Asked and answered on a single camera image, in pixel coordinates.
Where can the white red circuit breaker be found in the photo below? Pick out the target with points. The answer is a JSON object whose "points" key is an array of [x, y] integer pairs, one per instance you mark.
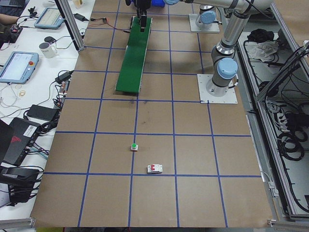
{"points": [[154, 169]]}

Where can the aluminium frame post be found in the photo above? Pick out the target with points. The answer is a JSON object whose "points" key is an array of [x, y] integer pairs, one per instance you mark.
{"points": [[70, 23]]}

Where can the black laptop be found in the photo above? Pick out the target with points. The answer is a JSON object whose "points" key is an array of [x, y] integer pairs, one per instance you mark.
{"points": [[14, 138]]}

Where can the far teach pendant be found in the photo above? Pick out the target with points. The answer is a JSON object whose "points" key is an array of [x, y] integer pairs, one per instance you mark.
{"points": [[50, 18]]}

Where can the blue plastic bin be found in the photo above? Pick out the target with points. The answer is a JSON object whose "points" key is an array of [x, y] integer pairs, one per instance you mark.
{"points": [[158, 3]]}

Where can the green push button switch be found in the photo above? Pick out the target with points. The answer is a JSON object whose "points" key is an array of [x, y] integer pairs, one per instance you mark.
{"points": [[134, 147]]}

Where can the near teach pendant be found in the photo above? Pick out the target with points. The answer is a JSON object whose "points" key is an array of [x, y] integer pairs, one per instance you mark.
{"points": [[19, 67]]}

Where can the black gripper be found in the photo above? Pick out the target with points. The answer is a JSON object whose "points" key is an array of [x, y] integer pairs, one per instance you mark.
{"points": [[141, 8]]}

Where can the green conveyor belt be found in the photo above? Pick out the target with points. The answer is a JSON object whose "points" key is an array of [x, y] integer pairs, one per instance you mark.
{"points": [[129, 79]]}

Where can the teach pendant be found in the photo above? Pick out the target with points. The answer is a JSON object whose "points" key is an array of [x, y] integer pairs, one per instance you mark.
{"points": [[50, 18], [19, 67]]}

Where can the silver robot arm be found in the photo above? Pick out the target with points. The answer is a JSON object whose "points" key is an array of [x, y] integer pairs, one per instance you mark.
{"points": [[249, 7], [225, 67]]}

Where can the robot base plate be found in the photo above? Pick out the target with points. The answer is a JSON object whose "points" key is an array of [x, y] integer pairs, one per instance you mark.
{"points": [[204, 23], [212, 94]]}

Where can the black power adapter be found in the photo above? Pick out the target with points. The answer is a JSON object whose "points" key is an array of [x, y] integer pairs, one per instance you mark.
{"points": [[42, 112]]}

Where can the white mug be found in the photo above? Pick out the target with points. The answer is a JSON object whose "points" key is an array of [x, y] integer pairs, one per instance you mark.
{"points": [[48, 50]]}

